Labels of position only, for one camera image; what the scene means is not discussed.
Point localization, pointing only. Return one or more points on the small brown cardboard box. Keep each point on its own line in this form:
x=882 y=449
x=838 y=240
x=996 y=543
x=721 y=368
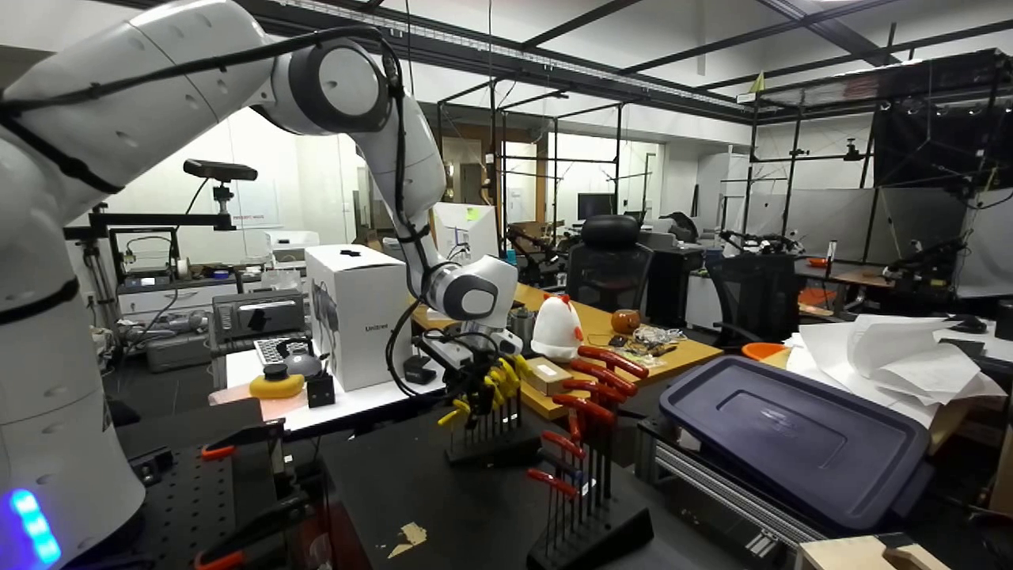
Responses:
x=552 y=372

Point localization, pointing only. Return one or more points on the white plush chicken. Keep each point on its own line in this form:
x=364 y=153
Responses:
x=554 y=327

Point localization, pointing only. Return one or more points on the black equipment box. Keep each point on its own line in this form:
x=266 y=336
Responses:
x=258 y=318

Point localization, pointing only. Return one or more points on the orange bowl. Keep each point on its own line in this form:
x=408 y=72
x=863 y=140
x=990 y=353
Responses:
x=762 y=349

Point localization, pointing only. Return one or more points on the small dark monitor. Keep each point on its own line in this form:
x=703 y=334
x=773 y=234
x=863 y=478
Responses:
x=596 y=208

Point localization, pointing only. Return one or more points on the black cylinder speaker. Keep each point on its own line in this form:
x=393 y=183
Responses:
x=525 y=323

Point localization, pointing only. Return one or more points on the black orange bar clamp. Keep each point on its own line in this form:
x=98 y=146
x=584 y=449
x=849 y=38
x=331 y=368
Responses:
x=240 y=443
x=256 y=533

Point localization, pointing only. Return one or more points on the dark blue bin lid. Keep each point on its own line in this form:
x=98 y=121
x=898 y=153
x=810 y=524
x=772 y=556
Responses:
x=792 y=443

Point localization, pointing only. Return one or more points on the large white cardboard box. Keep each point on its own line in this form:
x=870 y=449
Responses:
x=358 y=318

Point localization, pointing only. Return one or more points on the beige cardboard box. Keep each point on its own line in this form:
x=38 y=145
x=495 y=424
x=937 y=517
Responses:
x=866 y=556

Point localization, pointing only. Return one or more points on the small black block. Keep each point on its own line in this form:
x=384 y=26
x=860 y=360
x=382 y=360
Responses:
x=322 y=386

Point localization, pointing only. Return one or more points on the torn beige paper scrap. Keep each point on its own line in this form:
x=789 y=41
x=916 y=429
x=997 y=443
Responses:
x=408 y=538

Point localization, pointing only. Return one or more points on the white box with print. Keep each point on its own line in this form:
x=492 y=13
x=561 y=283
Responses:
x=471 y=232

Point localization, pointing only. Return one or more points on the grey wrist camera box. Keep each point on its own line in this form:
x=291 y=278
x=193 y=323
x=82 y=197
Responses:
x=445 y=349

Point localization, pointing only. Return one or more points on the white lab device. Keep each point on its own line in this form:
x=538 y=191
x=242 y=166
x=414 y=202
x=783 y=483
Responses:
x=290 y=249

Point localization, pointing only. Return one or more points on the black office chair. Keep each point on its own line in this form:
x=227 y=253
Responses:
x=609 y=264
x=756 y=297

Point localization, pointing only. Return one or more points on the yellow tape roll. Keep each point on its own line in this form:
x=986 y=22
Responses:
x=277 y=386

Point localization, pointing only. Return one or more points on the black curtain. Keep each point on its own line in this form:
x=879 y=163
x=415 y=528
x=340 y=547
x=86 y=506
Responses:
x=937 y=136

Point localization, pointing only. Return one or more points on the black overhead truss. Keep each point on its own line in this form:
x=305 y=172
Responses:
x=570 y=76

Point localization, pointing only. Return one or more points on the black camera on stand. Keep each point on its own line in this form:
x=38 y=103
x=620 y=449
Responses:
x=221 y=168

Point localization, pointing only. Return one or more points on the brown ball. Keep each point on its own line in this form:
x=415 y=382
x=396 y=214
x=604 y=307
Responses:
x=624 y=322

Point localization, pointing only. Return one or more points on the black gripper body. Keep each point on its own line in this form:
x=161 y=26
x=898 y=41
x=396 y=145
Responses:
x=476 y=360

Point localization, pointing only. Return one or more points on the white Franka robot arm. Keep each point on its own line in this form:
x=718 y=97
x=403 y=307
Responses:
x=106 y=136

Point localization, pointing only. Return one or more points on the white paper sheets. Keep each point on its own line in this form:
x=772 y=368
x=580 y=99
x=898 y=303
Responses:
x=898 y=365

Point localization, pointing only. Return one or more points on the grey round device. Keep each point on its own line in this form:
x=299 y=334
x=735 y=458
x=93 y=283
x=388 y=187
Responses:
x=290 y=360

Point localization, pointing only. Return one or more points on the white side table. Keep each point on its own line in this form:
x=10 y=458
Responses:
x=350 y=406

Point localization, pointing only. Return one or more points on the wooden desk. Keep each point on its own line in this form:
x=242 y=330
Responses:
x=596 y=318

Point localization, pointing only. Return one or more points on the black stand holding yellow wrenches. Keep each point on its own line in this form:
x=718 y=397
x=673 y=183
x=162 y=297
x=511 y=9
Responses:
x=495 y=450

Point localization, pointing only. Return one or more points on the black stand holding red wrenches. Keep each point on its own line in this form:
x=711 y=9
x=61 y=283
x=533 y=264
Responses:
x=591 y=533

